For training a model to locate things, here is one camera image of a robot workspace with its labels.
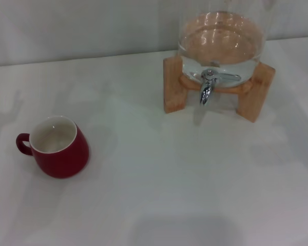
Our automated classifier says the glass water dispenser jar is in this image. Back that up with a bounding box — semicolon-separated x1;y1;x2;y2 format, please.
177;0;270;85

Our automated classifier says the chrome faucet with lever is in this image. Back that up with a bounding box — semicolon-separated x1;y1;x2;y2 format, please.
199;68;242;107

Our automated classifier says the wooden dispenser stand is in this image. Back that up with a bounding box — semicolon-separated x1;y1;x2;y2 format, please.
163;55;276;124

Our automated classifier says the red ceramic cup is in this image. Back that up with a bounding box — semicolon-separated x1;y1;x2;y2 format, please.
15;115;90;179

